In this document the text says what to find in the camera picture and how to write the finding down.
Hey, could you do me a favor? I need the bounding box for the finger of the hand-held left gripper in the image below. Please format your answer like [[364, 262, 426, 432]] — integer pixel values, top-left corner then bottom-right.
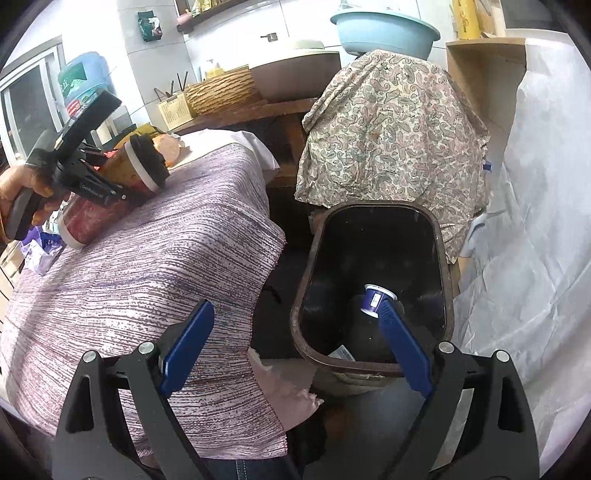
[[65, 159, 130, 205], [78, 142, 109, 163]]

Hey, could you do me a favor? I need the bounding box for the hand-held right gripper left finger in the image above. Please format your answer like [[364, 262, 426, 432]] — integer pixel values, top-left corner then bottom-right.
[[52, 299, 218, 480]]

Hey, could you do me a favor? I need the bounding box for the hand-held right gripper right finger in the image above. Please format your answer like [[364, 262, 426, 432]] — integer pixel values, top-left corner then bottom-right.
[[378, 299, 541, 480]]

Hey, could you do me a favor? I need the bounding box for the red cylindrical can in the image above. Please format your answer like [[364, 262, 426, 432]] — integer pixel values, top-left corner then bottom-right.
[[58, 185, 144, 250]]

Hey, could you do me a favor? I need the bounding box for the brown drink cup black lid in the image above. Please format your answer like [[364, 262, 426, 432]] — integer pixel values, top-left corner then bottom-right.
[[99, 134, 169, 195]]

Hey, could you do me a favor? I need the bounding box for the small blue white cup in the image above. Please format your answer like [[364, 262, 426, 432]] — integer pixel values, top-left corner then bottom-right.
[[360, 284, 399, 318]]

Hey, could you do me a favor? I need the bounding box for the dark brown trash bin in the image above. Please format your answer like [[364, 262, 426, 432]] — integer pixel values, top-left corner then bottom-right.
[[290, 202, 455, 398]]

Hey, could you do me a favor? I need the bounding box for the person's left hand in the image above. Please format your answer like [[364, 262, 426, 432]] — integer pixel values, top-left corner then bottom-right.
[[0, 164, 72, 241]]

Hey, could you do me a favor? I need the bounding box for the window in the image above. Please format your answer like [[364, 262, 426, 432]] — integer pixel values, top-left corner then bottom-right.
[[0, 44, 66, 160]]

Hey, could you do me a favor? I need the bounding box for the blue water jug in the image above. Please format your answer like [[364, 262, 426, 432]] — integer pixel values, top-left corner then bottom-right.
[[58, 52, 115, 110]]

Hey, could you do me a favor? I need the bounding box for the blue white packet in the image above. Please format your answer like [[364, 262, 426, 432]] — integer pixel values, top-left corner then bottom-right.
[[23, 228, 64, 276]]

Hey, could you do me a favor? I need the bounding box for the purple striped tablecloth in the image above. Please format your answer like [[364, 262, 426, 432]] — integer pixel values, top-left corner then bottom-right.
[[0, 129, 324, 462]]

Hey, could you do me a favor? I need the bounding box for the cream perforated utensil holder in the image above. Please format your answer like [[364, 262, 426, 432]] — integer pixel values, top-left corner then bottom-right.
[[157, 90, 195, 132]]

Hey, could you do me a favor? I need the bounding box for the bundle of dark utensils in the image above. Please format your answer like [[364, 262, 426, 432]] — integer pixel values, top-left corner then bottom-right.
[[154, 71, 189, 100]]

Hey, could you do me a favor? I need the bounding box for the person's jeans leg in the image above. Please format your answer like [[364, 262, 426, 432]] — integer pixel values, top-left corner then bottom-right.
[[203, 455, 296, 480]]

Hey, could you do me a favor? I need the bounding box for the woven wicker basin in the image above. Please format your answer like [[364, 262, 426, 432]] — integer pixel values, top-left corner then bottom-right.
[[185, 67, 259, 117]]

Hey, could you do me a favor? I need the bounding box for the white plastic sheet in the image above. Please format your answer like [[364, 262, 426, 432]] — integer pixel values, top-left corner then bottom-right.
[[452, 39, 591, 472]]

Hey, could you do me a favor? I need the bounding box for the dark wooden counter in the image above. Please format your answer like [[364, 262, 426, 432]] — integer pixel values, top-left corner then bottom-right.
[[175, 97, 319, 188]]

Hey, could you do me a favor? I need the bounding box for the paisley print cloth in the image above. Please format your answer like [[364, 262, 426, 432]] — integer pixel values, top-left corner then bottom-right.
[[294, 50, 490, 264]]

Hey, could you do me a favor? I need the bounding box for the brown container cream lid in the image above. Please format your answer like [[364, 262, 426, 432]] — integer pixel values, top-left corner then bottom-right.
[[249, 39, 342, 103]]

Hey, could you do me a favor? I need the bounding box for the light wooden cabinet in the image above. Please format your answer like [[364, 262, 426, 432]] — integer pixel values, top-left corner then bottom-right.
[[445, 37, 528, 127]]

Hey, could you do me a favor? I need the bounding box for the light blue plastic basin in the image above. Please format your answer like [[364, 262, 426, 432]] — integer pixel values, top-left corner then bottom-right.
[[330, 10, 441, 58]]

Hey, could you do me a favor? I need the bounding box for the tall yellow package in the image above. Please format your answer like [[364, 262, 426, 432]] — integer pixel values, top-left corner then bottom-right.
[[454, 0, 482, 41]]

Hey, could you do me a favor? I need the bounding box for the cardboard box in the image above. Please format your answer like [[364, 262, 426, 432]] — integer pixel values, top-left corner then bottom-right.
[[475, 0, 509, 38]]

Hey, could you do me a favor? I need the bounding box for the dark wooden wall shelf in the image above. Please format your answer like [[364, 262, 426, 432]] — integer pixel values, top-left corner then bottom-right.
[[177, 0, 259, 34]]

